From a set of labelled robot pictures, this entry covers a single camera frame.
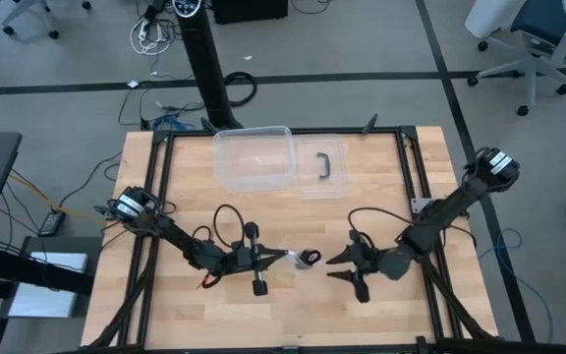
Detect grey office chair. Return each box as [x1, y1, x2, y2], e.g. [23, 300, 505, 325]
[467, 0, 566, 118]

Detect black table edge frame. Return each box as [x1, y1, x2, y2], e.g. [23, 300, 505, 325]
[81, 125, 500, 354]

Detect clear bin lid grey handle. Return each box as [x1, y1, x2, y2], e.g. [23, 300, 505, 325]
[292, 135, 349, 202]

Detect thin black floor cable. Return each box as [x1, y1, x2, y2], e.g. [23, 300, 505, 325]
[59, 150, 123, 207]
[117, 81, 205, 130]

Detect black desk beam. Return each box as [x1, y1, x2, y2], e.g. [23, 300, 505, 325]
[0, 244, 95, 296]

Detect blue floor cable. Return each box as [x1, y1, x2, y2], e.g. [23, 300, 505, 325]
[477, 228, 554, 345]
[152, 113, 196, 132]

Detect white power strip cables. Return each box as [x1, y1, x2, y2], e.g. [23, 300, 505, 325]
[129, 17, 174, 56]

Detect black power adapter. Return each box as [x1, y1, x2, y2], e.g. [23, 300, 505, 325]
[38, 209, 67, 238]

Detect grey chair base castors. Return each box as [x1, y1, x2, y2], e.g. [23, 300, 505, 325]
[1, 0, 92, 40]

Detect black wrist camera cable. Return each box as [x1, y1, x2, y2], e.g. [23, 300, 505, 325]
[346, 206, 412, 242]
[192, 204, 248, 250]

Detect clear plastic storage bin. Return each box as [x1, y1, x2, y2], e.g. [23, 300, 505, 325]
[212, 125, 298, 194]

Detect clear plastic bag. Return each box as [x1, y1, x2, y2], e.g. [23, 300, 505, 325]
[287, 248, 322, 271]

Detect black coiled cable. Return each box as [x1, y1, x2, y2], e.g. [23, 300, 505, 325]
[223, 71, 258, 108]

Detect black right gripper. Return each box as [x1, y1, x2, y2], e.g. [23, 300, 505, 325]
[325, 229, 415, 304]

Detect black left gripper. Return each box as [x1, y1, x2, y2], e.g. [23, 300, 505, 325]
[221, 221, 292, 297]

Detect dark grey table clamp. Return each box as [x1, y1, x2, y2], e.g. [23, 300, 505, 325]
[361, 112, 380, 135]
[198, 116, 221, 135]

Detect black floor case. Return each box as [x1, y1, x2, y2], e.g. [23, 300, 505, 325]
[211, 0, 289, 26]

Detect yellow floor cable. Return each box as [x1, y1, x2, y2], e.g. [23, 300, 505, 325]
[7, 171, 107, 225]

